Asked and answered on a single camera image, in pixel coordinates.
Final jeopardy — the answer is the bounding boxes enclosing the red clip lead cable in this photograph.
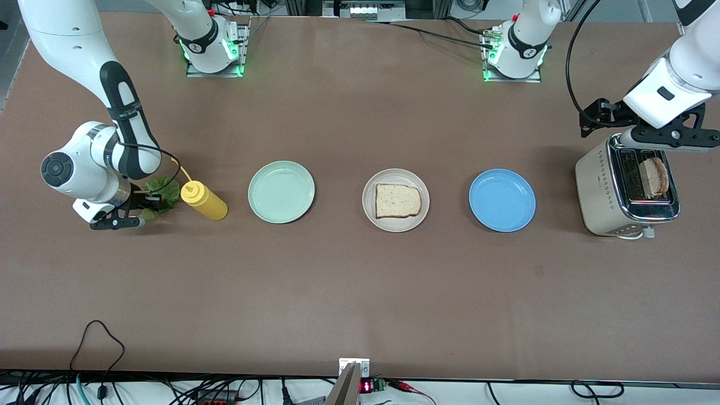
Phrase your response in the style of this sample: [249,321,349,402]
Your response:
[388,380,437,405]

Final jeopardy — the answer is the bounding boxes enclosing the grey camera pole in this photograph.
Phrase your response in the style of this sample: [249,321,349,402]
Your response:
[325,363,361,405]

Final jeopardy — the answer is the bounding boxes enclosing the pale green plate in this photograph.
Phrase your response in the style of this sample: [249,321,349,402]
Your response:
[248,160,316,224]

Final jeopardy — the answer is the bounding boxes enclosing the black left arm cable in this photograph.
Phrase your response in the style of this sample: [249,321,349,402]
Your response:
[565,0,605,122]

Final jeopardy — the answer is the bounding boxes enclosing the control box with lights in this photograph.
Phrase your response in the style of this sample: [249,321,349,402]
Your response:
[323,0,407,22]

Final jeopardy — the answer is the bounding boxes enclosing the beige chrome toaster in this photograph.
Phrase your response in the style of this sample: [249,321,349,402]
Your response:
[574,133,681,240]

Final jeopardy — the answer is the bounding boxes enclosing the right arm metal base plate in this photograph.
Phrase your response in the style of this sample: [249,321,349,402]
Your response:
[186,16,251,78]

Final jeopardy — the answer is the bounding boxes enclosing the black coiled cable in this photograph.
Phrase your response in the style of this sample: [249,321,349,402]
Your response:
[571,381,625,399]

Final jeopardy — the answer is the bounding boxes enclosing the green lettuce leaf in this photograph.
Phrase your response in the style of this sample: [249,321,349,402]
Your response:
[138,177,182,221]

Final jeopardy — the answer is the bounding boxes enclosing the beige plate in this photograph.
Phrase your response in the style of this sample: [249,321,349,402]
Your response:
[362,168,431,233]

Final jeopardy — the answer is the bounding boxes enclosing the toasted bread slice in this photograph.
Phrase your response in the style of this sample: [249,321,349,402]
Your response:
[375,183,422,219]
[643,157,670,199]

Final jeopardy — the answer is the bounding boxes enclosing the thin black looped cable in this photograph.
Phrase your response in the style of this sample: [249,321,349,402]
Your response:
[69,319,125,389]

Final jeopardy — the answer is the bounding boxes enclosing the black base power cable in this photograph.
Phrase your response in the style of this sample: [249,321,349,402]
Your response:
[366,20,496,50]

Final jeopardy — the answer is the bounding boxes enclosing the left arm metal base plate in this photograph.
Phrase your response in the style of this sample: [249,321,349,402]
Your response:
[481,31,543,84]

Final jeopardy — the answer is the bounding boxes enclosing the yellow mustard squeeze bottle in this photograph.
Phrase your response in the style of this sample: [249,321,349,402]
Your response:
[171,155,229,222]

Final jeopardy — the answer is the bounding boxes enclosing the silver camera mount bracket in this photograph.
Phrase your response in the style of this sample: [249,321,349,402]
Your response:
[339,358,371,379]

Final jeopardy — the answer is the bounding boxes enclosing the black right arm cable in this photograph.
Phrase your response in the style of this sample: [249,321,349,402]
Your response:
[115,142,182,197]

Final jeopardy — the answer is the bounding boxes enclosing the blue plate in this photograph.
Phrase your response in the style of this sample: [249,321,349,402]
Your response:
[469,168,537,233]

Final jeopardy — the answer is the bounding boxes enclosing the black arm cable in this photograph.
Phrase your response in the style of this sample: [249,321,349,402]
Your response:
[115,142,182,197]
[565,0,605,122]

